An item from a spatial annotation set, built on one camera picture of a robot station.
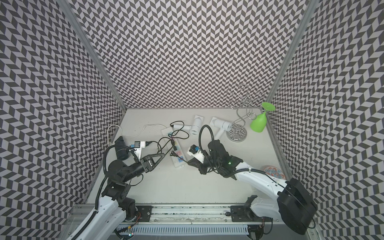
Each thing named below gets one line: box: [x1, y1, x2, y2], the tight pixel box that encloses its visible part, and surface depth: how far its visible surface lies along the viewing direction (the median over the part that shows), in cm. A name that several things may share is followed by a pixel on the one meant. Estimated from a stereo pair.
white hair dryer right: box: [209, 116, 233, 140], surface depth 101 cm
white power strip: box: [161, 126, 187, 168], surface depth 95 cm
